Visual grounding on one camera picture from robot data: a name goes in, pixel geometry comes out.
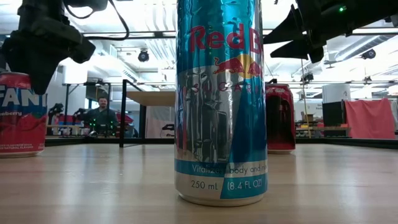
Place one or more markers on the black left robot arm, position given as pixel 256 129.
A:
pixel 40 15

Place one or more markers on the person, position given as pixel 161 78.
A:
pixel 99 119

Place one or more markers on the black ceiling spotlight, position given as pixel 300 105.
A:
pixel 143 56
pixel 369 54

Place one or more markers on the blue silver Red Bull can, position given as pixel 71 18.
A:
pixel 217 124

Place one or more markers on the black cabinet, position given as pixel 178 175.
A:
pixel 332 115

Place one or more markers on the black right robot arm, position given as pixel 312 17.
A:
pixel 367 12

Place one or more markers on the red Coca-Cola can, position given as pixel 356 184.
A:
pixel 281 124

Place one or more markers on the wooden shelf black metal frame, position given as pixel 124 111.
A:
pixel 152 98

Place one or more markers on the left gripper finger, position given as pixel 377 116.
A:
pixel 38 77

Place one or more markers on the red Fanta can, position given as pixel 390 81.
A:
pixel 21 124

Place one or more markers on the red cloth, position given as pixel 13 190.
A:
pixel 370 119

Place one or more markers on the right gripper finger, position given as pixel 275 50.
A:
pixel 295 51
pixel 289 29

